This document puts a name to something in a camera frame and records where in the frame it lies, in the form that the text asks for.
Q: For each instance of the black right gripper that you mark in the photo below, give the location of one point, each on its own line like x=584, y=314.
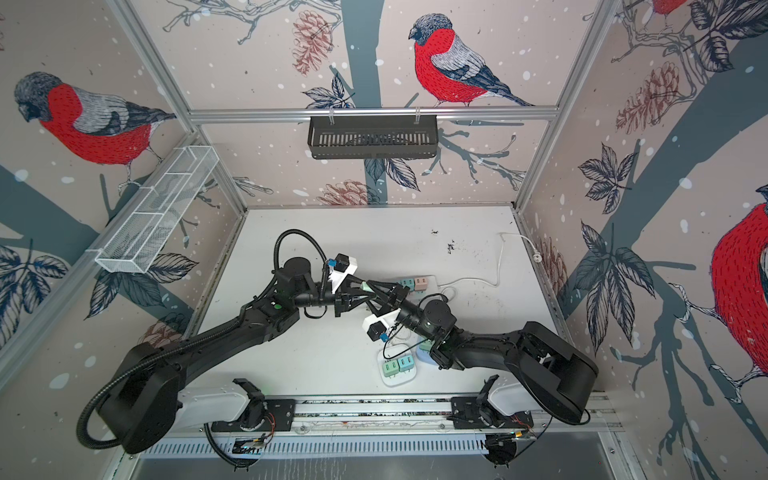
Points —
x=390, y=300

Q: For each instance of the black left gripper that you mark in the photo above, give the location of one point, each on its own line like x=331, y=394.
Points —
x=344, y=299

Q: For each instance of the white multicolour power strip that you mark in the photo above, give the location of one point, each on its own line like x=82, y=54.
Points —
x=433, y=286

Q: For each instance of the teal plug adapter cluster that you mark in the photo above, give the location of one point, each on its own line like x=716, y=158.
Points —
x=406, y=363

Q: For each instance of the green plug adapter cluster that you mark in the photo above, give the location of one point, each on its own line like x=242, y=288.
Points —
x=390, y=368

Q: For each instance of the white square socket cube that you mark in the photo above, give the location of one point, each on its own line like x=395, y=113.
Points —
x=398, y=379

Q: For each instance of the pink plug adapter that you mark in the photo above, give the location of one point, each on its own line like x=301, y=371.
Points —
x=421, y=284

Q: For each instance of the blue square socket cube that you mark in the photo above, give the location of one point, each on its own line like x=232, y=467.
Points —
x=423, y=353

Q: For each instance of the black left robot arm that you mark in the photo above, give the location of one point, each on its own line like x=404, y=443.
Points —
x=139, y=404

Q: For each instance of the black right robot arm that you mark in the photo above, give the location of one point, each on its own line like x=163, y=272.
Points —
x=553, y=372

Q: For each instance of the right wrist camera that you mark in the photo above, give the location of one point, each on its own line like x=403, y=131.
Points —
x=380, y=328

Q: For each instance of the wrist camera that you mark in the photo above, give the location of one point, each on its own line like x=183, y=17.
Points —
x=340, y=267
x=380, y=328

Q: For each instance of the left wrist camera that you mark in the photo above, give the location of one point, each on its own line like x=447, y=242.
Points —
x=340, y=267

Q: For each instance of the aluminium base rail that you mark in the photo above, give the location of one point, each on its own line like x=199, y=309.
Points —
x=368, y=413

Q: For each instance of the black wire basket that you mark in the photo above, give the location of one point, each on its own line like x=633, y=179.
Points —
x=373, y=137

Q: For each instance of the white mesh wall shelf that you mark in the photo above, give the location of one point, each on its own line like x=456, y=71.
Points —
x=141, y=237

